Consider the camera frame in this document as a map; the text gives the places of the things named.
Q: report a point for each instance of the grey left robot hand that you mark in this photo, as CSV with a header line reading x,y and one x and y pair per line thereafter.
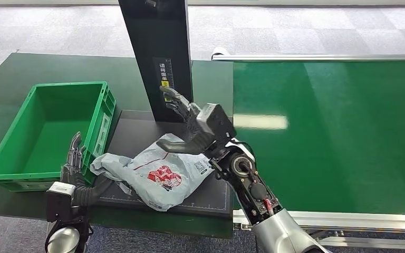
x,y
75,174

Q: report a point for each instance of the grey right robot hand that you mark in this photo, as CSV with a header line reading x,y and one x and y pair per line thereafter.
x,y
195,139

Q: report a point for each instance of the grey plastic mailer package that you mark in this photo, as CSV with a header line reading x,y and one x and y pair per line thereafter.
x,y
153,164

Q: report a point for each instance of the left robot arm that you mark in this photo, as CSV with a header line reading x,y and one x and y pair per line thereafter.
x,y
62,241

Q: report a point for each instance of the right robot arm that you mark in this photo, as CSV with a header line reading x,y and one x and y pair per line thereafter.
x,y
283,234

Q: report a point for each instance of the green conveyor belt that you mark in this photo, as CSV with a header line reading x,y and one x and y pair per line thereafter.
x,y
328,139

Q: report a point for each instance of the green plastic crate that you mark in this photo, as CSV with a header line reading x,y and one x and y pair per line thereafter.
x,y
48,139

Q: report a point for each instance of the black scanner base platform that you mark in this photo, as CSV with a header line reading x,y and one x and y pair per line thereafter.
x,y
136,132

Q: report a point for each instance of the yellow warning label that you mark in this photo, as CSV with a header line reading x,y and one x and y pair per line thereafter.
x,y
165,83

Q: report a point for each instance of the black scanner column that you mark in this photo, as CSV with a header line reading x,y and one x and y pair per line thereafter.
x,y
153,35

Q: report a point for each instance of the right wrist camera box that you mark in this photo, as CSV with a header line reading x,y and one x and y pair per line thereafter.
x,y
216,120

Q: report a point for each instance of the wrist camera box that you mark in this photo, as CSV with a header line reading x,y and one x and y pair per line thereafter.
x,y
216,120
59,202

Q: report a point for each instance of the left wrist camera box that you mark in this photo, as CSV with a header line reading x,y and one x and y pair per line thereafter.
x,y
59,202

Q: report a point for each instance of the aluminium conveyor side rail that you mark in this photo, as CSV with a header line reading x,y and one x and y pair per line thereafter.
x,y
328,57
363,221

